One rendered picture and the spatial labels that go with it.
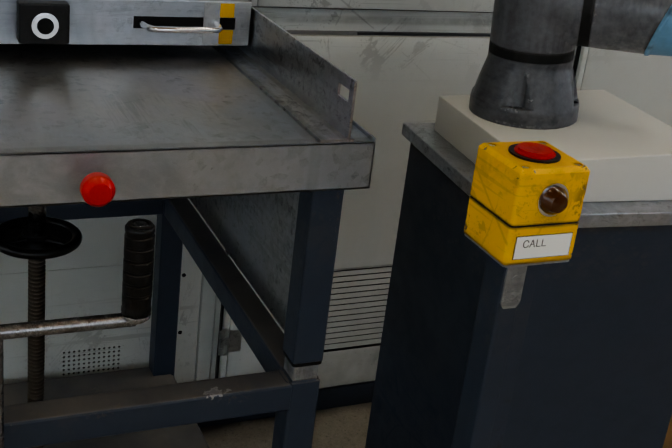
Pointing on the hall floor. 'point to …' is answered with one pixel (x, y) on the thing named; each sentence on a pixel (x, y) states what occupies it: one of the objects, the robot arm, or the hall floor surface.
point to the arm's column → (650, 374)
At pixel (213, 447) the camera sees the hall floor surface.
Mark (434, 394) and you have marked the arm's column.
